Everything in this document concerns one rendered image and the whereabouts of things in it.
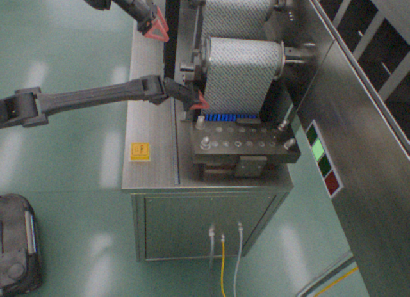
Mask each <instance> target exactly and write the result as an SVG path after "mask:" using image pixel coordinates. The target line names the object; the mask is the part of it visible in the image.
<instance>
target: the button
mask: <svg viewBox="0 0 410 297"><path fill-rule="evenodd" d="M130 158H131V160H149V143H142V142H131V155H130Z"/></svg>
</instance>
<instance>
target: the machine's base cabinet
mask: <svg viewBox="0 0 410 297"><path fill-rule="evenodd" d="M289 193H290V191H240V192H199V193H132V194H131V201H132V208H133V223H134V231H135V252H136V262H150V261H174V260H188V259H210V255H211V238H210V237H209V234H210V233H215V237H214V258H222V243H221V241H220V240H221V239H225V243H224V258H225V257H238V254H239V249H240V231H239V230H238V228H239V227H243V231H242V252H241V257H246V254H247V253H248V251H249V250H250V249H251V247H252V246H253V245H254V243H255V242H256V241H257V239H258V237H259V236H260V235H261V233H262V232H263V231H264V229H265V228H266V226H267V225H268V224H269V222H270V220H271V219H272V216H274V214H275V213H276V212H277V210H278V209H279V208H280V206H281V204H282V203H283V202H284V200H285V199H286V197H287V196H288V195H289Z"/></svg>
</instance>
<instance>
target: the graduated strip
mask: <svg viewBox="0 0 410 297"><path fill-rule="evenodd" d="M170 111H171V126H172V152H173V165H174V185H180V175H179V154H178V144H177V124H176V103H175V99H174V98H172V97H170Z"/></svg>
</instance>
